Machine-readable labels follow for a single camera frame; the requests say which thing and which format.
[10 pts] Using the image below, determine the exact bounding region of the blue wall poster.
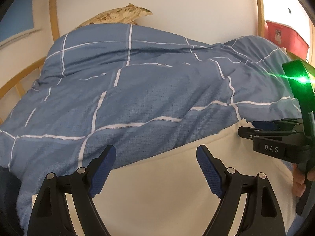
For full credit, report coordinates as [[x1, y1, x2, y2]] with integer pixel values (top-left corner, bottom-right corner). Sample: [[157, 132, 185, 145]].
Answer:
[[0, 0, 42, 45]]

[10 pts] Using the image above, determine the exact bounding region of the wooden bed frame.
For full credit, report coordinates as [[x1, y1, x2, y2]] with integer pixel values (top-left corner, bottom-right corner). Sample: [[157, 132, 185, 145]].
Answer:
[[0, 0, 265, 126]]

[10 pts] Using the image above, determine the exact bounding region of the blue checked duvet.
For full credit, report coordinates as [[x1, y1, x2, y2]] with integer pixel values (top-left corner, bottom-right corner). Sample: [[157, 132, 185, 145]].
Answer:
[[0, 23, 303, 229]]

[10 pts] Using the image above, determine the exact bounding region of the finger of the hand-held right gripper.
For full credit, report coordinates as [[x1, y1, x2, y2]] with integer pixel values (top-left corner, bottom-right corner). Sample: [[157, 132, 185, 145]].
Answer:
[[237, 126, 304, 141], [251, 119, 303, 131]]

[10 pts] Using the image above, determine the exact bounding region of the dark cloth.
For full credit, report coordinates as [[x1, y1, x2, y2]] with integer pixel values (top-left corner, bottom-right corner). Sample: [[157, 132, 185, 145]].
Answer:
[[0, 166, 24, 236]]

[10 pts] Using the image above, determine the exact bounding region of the red storage box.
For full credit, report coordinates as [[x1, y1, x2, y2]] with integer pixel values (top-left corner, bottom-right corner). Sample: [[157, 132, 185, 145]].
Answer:
[[265, 20, 310, 55]]

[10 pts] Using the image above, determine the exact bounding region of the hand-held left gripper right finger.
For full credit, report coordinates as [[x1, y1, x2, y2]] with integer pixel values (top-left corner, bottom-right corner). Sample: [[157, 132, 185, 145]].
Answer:
[[196, 145, 286, 236]]

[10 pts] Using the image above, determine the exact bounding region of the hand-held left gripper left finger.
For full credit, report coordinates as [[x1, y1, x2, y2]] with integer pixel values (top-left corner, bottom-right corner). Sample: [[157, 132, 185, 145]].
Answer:
[[27, 145, 117, 236]]

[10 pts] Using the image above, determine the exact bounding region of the person's right hand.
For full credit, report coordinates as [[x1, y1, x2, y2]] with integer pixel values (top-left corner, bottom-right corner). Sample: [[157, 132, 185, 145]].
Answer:
[[292, 163, 311, 197]]

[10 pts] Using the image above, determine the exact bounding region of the floral patterned pillow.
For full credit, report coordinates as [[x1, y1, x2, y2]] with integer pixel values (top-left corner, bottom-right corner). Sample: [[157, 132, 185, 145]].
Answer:
[[77, 3, 153, 27]]

